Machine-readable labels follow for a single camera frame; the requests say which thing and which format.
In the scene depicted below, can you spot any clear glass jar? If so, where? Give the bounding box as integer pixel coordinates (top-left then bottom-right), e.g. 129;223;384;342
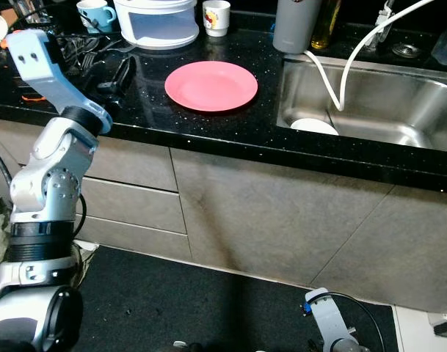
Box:
6;0;64;27

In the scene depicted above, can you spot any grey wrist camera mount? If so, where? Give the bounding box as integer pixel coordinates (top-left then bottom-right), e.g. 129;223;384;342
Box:
304;288;360;352
6;29;114;134

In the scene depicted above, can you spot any white stacked plastic container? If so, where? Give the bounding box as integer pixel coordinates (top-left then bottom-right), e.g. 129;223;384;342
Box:
113;0;200;51

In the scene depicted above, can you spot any large grey cabinet door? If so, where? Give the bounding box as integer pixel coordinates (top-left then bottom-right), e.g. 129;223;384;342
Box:
170;147;447;315

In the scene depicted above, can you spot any white flexible hose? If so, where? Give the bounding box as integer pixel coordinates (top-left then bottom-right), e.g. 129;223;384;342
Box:
304;0;438;112

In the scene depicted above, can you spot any grey cylindrical bottle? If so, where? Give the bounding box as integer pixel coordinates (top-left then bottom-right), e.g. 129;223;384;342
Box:
273;0;324;54

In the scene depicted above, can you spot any pink round plate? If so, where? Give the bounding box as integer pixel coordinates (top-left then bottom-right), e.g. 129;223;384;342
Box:
164;61;259;113

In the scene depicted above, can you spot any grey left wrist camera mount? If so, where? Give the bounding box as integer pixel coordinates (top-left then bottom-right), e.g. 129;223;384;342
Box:
6;29;114;134

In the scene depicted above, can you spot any metal faucet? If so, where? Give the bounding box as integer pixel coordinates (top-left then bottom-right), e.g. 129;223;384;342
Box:
363;0;401;49

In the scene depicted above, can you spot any clear plastic bottle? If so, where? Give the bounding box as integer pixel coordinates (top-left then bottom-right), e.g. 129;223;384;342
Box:
429;13;447;68

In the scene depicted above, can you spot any stainless steel sink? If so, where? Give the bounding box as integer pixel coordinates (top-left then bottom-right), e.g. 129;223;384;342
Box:
275;54;447;152

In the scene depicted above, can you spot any round metal counter fitting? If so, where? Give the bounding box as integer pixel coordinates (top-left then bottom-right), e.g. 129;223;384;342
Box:
392;43;423;60

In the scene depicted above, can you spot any yellow oil bottle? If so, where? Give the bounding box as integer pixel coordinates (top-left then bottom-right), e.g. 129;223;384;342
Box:
310;0;344;51

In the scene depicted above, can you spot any tall grey cabinet drawer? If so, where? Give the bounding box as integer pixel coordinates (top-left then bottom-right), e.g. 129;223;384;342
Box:
0;117;178;196

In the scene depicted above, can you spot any blue mug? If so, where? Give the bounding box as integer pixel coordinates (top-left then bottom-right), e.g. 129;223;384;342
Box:
76;0;118;34

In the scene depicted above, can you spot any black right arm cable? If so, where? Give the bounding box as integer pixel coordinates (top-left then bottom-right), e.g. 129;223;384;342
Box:
324;291;397;352

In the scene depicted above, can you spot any black floor mat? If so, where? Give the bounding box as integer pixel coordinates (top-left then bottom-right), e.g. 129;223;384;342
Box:
75;244;401;352

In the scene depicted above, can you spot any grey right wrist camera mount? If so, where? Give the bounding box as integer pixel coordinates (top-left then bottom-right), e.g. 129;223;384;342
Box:
304;288;360;352

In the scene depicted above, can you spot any white dish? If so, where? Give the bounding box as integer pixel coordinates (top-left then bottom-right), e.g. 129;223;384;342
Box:
290;118;341;137

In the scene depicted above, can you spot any white mug with print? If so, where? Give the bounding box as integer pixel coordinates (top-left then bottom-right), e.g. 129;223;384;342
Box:
203;0;232;38

